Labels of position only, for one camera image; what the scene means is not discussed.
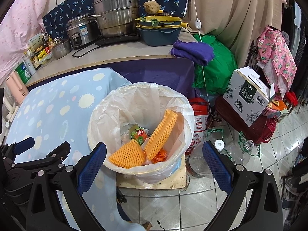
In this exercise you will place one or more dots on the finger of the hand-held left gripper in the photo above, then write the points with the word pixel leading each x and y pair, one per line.
pixel 24 145
pixel 55 156

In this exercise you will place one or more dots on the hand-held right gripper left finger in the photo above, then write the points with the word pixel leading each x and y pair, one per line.
pixel 91 168

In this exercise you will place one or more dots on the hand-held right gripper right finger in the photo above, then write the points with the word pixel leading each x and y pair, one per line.
pixel 217 166

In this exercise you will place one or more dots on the triangular orange foam net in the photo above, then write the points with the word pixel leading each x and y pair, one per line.
pixel 127 156

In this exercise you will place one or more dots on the green cardboard box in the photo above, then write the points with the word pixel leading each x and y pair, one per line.
pixel 138 134

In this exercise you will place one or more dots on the orange snack wrapper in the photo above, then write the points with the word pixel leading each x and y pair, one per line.
pixel 160 156

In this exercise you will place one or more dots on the white trash bin with liner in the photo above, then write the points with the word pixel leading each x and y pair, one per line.
pixel 108 110

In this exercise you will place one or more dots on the long orange foam net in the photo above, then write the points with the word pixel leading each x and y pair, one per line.
pixel 161 132

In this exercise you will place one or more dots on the white power plug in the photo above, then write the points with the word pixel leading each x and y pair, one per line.
pixel 8 125

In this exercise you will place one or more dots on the clear plastic bottle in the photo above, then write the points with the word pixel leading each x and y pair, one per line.
pixel 240 151

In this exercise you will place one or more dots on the red and white bag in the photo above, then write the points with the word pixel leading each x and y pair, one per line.
pixel 199 122

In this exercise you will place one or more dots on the blue spotted blanket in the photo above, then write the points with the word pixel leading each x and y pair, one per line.
pixel 60 105

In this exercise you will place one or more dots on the pink electric kettle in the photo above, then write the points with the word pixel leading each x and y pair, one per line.
pixel 16 86

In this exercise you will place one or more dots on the red thermos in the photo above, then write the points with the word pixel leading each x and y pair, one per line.
pixel 268 130

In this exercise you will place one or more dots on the white milk gift box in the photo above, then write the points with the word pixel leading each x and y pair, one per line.
pixel 245 101

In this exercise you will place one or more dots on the green canister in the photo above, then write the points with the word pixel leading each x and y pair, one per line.
pixel 22 73

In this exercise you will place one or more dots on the pink plastic basket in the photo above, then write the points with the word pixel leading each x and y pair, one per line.
pixel 274 112

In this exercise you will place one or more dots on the white bottle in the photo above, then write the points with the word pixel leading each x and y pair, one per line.
pixel 29 66

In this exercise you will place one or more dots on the dark sauce bottle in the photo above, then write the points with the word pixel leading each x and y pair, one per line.
pixel 36 62

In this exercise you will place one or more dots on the clear food container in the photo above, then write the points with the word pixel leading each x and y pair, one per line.
pixel 47 57

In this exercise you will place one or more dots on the green plastic bag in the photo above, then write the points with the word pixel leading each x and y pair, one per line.
pixel 216 72

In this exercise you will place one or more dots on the small steel pot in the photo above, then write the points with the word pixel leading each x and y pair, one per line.
pixel 61 49

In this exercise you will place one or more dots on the white carton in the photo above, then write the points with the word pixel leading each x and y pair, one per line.
pixel 36 42

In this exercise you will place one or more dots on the dark purple table cloth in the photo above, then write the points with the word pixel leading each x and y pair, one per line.
pixel 156 69

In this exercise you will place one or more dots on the pink pineapple print garment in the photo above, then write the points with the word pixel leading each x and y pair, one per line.
pixel 276 60

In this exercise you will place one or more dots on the pink dotted sheet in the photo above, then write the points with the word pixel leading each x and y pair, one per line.
pixel 19 24

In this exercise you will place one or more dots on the steel rice cooker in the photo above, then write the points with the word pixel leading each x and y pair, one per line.
pixel 81 32

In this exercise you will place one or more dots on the black induction cooker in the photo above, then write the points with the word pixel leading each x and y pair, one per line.
pixel 118 39

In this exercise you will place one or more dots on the dark blue bowl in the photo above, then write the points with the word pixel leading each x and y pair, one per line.
pixel 158 37

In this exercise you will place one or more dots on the yellow rimmed bowl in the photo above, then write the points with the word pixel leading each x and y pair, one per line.
pixel 182 25
pixel 168 19

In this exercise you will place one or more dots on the beige curtain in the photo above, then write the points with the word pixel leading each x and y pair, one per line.
pixel 240 16

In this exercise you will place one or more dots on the steel steamer pot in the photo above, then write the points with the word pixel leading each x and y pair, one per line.
pixel 115 12

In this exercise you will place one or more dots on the brown loofah sponge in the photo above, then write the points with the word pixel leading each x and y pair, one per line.
pixel 152 6

